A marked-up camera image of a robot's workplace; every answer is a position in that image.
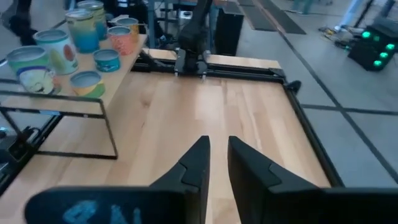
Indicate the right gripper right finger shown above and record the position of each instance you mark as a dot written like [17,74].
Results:
[248,174]

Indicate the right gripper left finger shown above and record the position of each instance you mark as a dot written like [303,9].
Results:
[192,174]

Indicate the red can with yellow rings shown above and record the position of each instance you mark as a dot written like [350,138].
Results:
[121,40]

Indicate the tall pale label can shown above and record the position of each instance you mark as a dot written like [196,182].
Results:
[82,31]

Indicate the cream green label can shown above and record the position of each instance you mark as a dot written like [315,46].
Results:
[59,51]

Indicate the tall blue label can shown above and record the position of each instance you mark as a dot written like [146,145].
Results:
[99,18]

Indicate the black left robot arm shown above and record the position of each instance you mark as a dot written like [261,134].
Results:
[194,37]

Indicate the group of colourful cans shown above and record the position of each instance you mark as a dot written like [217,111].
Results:
[118,71]

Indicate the black computer tower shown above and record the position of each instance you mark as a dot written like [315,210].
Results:
[228,31]

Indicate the black floor mat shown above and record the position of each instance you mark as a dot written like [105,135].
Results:
[270,18]

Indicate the black box with green lights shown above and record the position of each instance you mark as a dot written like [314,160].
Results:
[373,46]

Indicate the black aluminium table frame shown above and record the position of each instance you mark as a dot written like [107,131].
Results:
[311,130]

